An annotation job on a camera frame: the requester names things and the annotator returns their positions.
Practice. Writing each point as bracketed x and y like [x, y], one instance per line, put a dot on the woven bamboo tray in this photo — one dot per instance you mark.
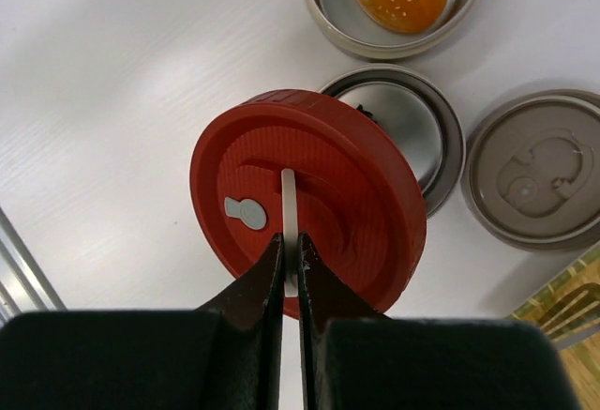
[566, 309]

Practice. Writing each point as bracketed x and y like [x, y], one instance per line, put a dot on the red round lid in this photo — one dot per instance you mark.
[358, 199]

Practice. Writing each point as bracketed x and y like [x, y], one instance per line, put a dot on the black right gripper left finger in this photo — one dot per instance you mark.
[243, 371]

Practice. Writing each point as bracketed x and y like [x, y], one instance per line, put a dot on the red-based metal lunch tin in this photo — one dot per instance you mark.
[418, 118]

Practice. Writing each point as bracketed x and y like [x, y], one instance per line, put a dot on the grey tin with orange food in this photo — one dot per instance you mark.
[387, 30]

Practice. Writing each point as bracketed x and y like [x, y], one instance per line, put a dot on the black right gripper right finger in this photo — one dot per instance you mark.
[322, 297]

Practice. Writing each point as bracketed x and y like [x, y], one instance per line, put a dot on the grey round lid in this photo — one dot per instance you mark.
[531, 176]

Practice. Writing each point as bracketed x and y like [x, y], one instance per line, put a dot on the black spiky sea cucumber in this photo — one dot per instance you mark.
[368, 114]

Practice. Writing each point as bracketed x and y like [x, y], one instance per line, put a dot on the left aluminium frame post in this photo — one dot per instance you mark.
[24, 286]

